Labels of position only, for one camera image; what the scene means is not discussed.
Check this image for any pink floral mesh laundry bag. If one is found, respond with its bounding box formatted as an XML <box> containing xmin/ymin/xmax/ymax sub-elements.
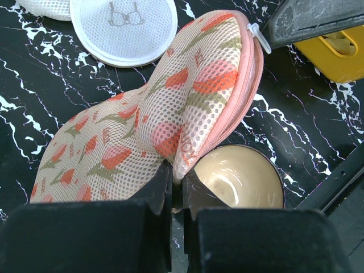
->
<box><xmin>30</xmin><ymin>10</ymin><xmax>270</xmax><ymax>203</ymax></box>

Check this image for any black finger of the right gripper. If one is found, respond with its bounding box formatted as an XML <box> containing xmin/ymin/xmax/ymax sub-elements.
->
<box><xmin>262</xmin><ymin>0</ymin><xmax>363</xmax><ymax>49</ymax></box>

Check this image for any yellow plastic basket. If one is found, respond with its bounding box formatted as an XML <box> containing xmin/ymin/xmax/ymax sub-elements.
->
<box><xmin>295</xmin><ymin>26</ymin><xmax>363</xmax><ymax>83</ymax></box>

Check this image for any round white mesh laundry bag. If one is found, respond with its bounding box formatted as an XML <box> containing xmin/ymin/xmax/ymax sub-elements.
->
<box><xmin>70</xmin><ymin>0</ymin><xmax>178</xmax><ymax>68</ymax></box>

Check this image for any beige bowl with brown rim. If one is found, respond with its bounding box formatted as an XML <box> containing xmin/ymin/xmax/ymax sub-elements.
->
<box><xmin>194</xmin><ymin>144</ymin><xmax>285</xmax><ymax>209</ymax></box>

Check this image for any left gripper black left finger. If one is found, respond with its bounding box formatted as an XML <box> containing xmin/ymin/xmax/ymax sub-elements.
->
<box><xmin>1</xmin><ymin>162</ymin><xmax>172</xmax><ymax>272</ymax></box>

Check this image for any cream mesh laundry bag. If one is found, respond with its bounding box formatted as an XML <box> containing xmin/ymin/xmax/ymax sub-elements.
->
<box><xmin>16</xmin><ymin>0</ymin><xmax>71</xmax><ymax>21</ymax></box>

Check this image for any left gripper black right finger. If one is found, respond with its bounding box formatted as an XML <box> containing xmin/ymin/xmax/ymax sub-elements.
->
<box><xmin>182</xmin><ymin>173</ymin><xmax>351</xmax><ymax>272</ymax></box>

